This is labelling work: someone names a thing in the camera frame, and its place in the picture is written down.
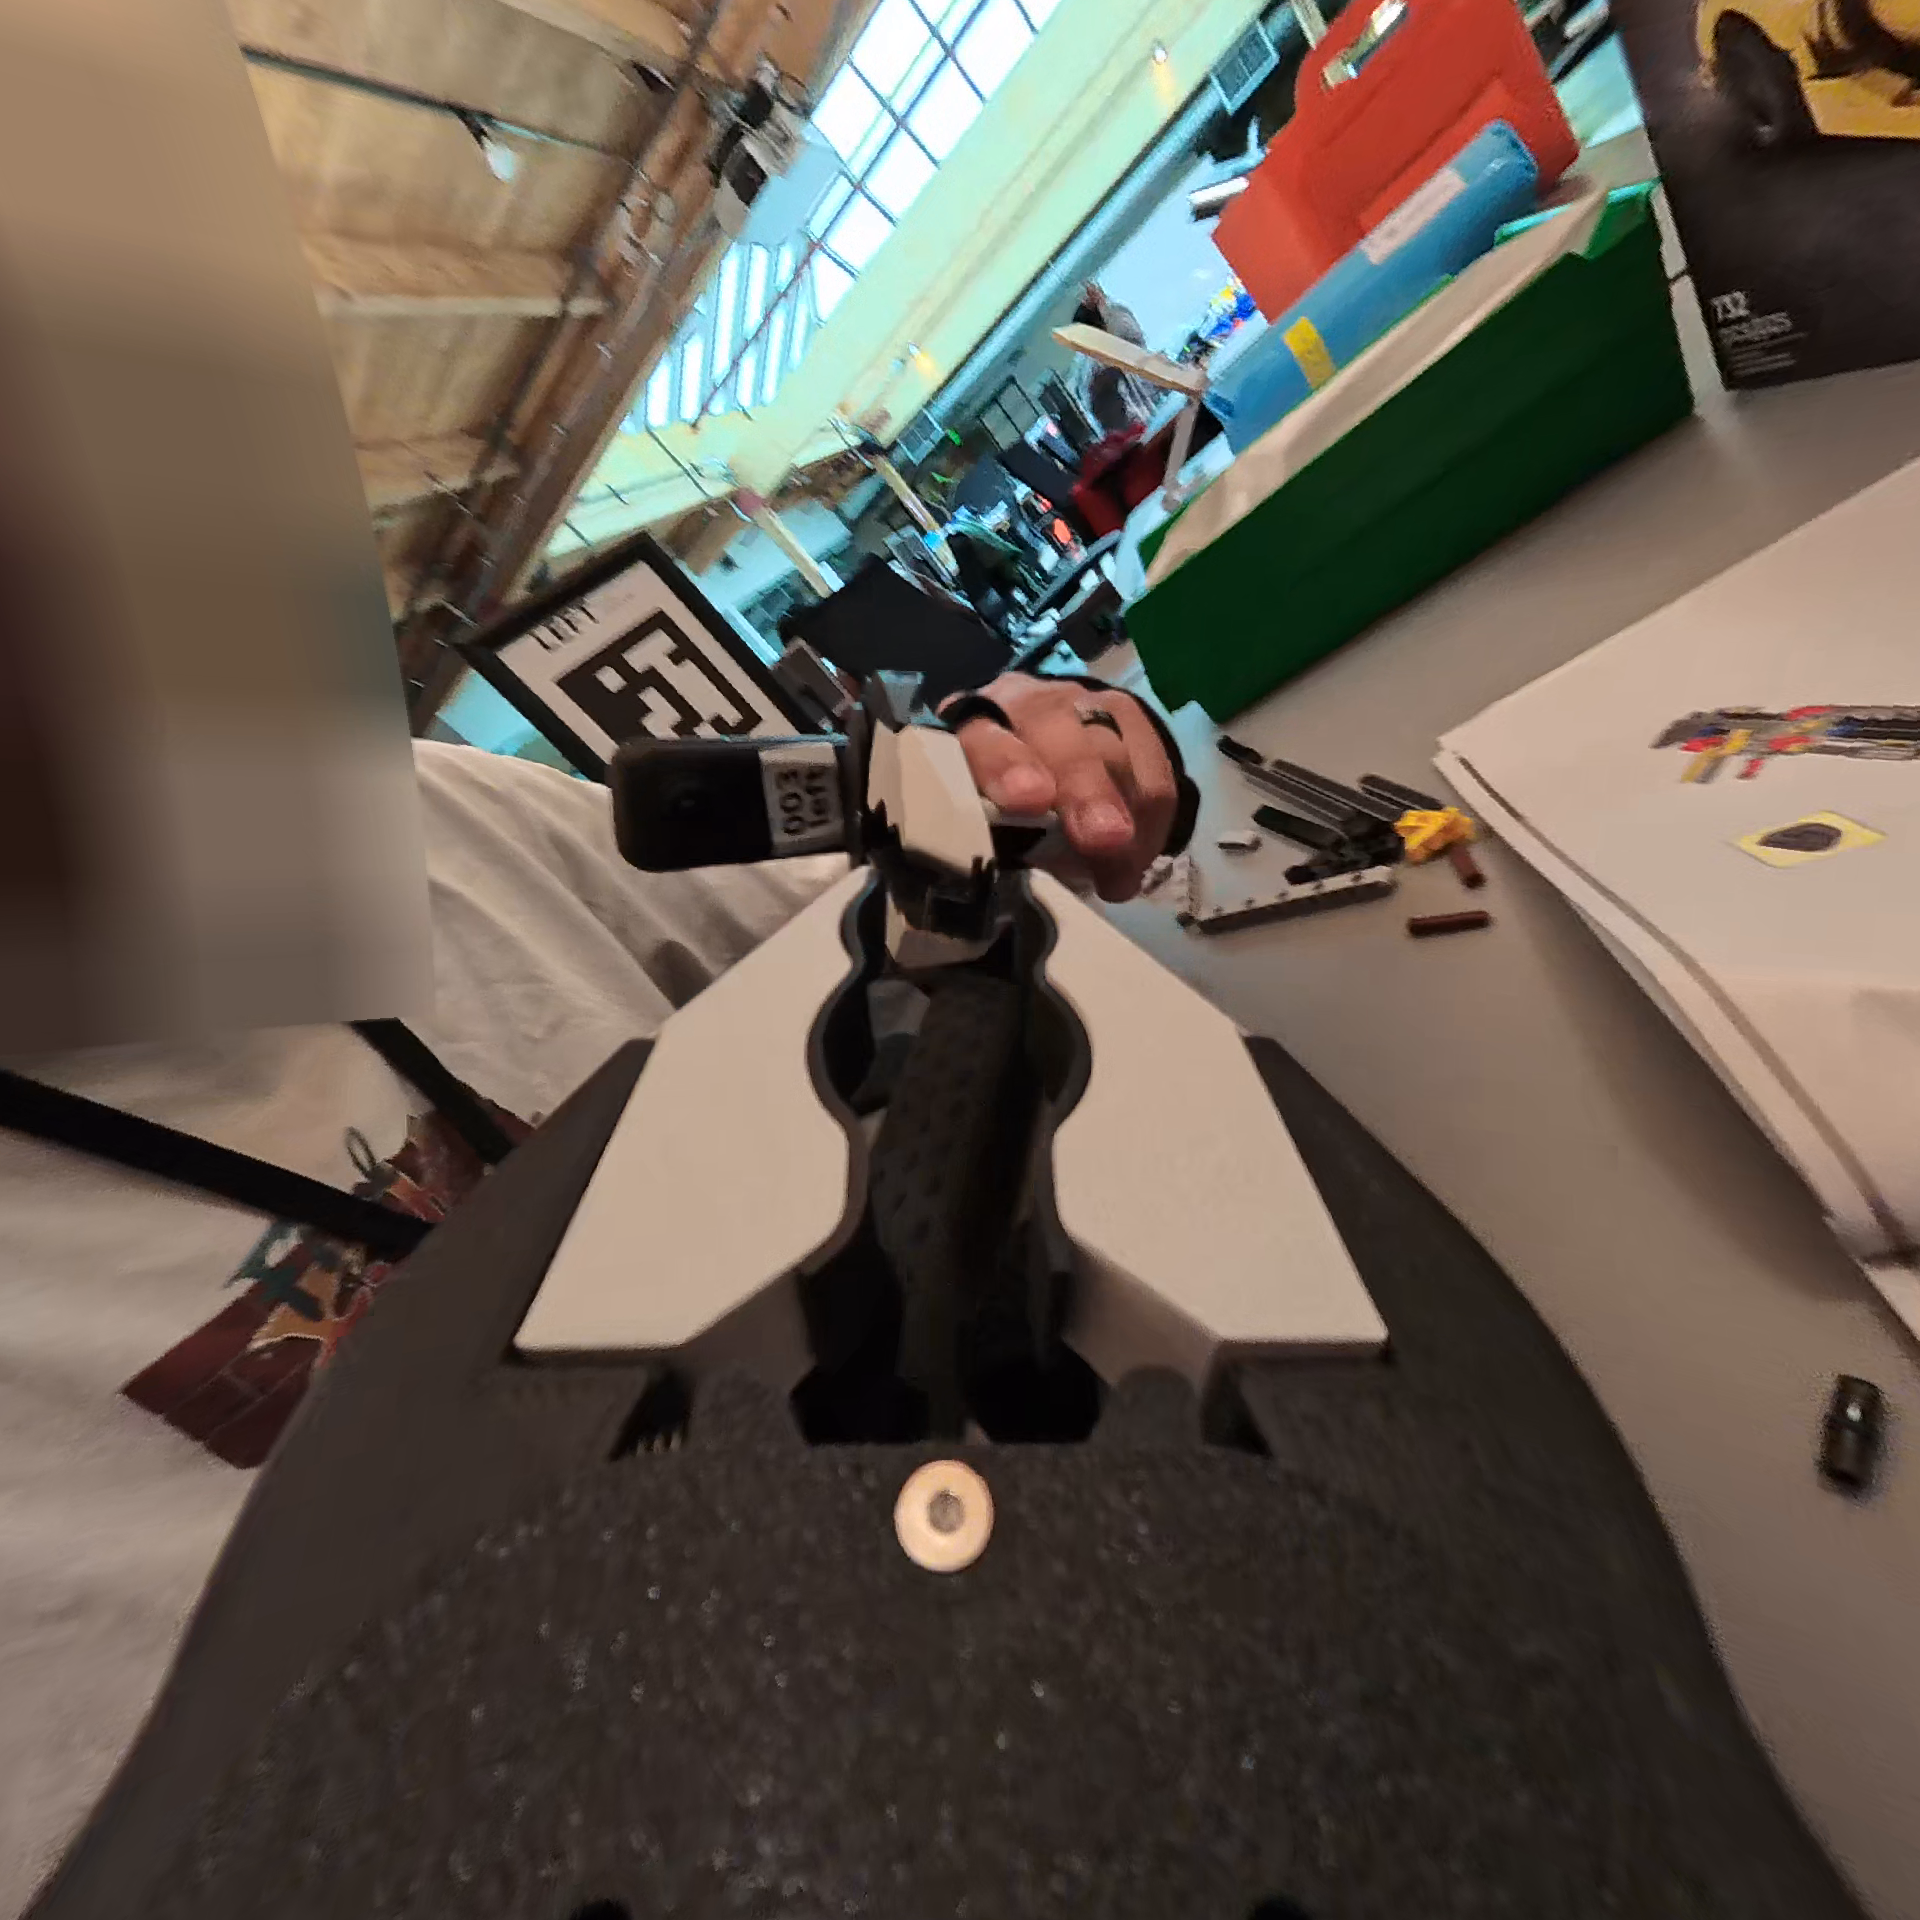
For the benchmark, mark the orange carry case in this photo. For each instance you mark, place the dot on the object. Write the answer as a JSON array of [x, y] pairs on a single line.
[[1376, 137]]

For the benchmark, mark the brown lego axle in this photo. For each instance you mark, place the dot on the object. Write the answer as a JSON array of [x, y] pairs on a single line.
[[1465, 865], [1447, 924]]

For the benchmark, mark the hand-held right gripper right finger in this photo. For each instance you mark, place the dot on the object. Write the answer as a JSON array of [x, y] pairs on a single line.
[[1200, 1199]]

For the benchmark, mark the black lego beam assembly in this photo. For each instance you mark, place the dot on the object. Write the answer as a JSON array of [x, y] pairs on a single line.
[[1319, 831]]

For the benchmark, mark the framed marker placard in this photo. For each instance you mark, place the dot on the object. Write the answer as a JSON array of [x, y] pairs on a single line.
[[662, 677]]

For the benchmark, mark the wooden board desk stand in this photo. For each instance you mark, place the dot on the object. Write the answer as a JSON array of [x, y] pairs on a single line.
[[1145, 357]]

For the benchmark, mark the red office chair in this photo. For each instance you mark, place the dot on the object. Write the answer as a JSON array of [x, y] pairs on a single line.
[[1116, 479]]

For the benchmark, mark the black lego pin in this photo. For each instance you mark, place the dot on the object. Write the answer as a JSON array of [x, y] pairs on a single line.
[[1853, 1434]]

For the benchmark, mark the white paper bag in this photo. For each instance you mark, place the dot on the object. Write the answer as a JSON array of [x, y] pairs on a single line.
[[1319, 434]]

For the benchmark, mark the lego set box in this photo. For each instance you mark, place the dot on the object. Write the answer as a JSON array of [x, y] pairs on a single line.
[[1771, 223]]

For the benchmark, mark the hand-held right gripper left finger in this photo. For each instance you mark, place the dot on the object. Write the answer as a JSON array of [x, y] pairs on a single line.
[[704, 1199]]

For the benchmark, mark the person's left hand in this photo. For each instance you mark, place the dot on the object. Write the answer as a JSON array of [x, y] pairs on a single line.
[[1082, 780]]

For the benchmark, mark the green plastic bin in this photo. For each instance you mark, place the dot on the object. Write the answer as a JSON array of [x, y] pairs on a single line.
[[1390, 544]]

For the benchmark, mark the blue wrapped roll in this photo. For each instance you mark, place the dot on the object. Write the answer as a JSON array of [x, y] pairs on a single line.
[[1376, 283]]

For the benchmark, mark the lego instruction booklet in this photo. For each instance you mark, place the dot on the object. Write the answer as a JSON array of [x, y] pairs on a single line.
[[1727, 929]]

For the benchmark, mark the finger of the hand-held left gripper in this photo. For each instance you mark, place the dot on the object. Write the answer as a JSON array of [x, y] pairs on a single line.
[[923, 794], [923, 943]]

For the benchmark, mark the yellow lego piece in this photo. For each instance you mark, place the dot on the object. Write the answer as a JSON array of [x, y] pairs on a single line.
[[1436, 831]]

